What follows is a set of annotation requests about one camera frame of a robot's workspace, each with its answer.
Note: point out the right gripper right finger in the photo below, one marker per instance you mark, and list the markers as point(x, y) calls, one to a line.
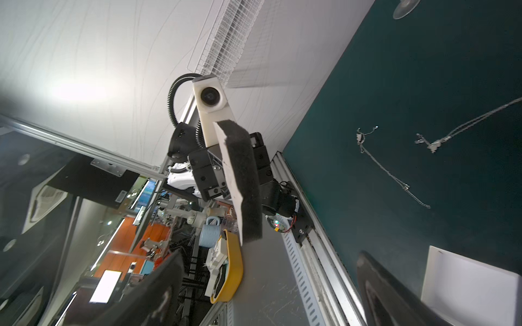
point(386, 301)

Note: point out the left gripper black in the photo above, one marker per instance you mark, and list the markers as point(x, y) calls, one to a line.
point(207, 169)

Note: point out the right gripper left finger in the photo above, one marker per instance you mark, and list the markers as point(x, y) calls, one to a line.
point(154, 301)

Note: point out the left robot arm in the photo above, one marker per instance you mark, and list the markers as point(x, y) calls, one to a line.
point(276, 198)

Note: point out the clear wine glass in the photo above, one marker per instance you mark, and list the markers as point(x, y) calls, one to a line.
point(404, 8)

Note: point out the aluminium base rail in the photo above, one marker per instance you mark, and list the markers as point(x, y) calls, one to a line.
point(327, 291)

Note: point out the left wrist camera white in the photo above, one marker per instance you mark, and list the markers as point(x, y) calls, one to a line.
point(212, 105)

